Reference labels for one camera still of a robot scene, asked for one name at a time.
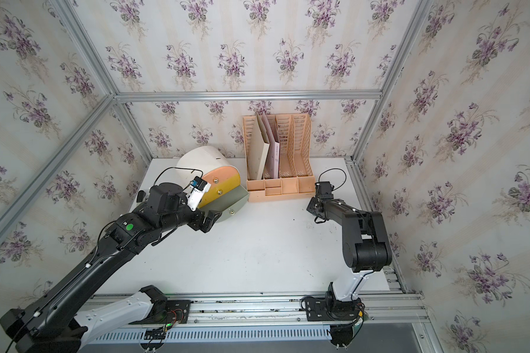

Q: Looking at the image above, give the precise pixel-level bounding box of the beige cardboard folder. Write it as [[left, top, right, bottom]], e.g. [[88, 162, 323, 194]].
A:
[[247, 115, 269, 180]]

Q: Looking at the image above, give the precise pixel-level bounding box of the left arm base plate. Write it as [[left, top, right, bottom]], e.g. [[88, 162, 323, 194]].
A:
[[130, 300, 191, 325]]

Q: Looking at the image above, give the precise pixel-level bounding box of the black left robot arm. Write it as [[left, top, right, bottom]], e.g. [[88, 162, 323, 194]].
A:
[[0, 176, 222, 352]]

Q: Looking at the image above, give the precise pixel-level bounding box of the pink paper folder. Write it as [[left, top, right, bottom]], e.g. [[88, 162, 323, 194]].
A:
[[261, 115, 281, 179]]

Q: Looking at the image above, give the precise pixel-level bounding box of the beige plastic file organizer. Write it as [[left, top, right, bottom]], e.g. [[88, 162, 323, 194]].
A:
[[242, 113, 315, 202]]

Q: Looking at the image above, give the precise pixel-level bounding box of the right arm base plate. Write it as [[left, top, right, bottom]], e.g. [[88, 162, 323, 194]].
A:
[[300, 296, 365, 322]]

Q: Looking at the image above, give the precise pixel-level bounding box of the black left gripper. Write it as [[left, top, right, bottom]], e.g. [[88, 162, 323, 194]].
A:
[[157, 192, 225, 235]]

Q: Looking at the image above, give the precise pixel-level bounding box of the aluminium rail frame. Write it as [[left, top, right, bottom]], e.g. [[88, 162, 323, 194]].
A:
[[82, 292, 443, 352]]

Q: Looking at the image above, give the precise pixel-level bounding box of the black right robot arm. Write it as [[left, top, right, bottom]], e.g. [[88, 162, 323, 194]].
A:
[[306, 182, 392, 302]]

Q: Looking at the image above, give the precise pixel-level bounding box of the round white drawer cabinet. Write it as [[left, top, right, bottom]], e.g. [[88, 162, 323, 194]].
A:
[[175, 146, 235, 212]]

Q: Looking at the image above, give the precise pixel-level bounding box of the pink top drawer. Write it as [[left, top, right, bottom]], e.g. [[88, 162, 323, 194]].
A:
[[203, 166, 241, 194]]

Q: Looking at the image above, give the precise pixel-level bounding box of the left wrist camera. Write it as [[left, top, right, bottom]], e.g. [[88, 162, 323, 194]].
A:
[[187, 176, 211, 211]]

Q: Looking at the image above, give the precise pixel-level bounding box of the yellow drawer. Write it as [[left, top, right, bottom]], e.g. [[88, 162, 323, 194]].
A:
[[199, 166, 241, 208]]

